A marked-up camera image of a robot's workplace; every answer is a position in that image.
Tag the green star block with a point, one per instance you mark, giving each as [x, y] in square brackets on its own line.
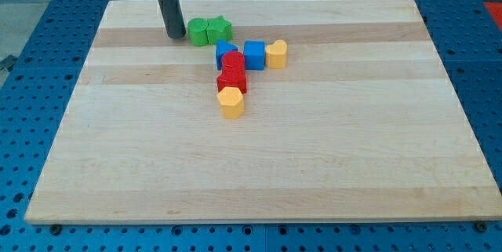
[218, 29]

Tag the yellow hexagon block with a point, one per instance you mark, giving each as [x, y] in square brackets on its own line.
[231, 102]

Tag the red cylinder block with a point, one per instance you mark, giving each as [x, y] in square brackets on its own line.
[233, 63]

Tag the blue cube block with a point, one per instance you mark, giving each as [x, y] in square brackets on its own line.
[254, 53]

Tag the yellow heart block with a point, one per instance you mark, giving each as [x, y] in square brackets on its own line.
[276, 54]

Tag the blue triangle block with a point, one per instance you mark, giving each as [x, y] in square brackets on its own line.
[223, 47]

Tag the green cylinder block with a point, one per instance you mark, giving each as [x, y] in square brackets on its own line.
[197, 30]

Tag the light wooden board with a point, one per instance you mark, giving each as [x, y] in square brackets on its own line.
[362, 125]

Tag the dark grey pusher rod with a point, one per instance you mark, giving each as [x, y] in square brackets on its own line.
[173, 18]

